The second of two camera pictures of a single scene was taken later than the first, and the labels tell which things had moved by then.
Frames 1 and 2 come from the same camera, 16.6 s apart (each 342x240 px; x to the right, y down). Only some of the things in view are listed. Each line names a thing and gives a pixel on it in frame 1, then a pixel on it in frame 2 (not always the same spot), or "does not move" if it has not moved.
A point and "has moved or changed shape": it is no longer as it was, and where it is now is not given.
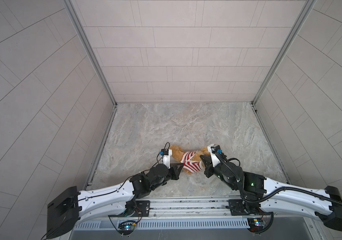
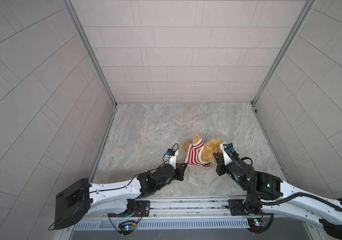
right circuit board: (256, 225) does not move
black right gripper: (209, 167) to (220, 162)
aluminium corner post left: (69, 4) does not move
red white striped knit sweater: (191, 166) has moved or changed shape
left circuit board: (126, 228) does not move
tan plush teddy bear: (177, 152) to (210, 146)
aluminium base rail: (192, 207) does not move
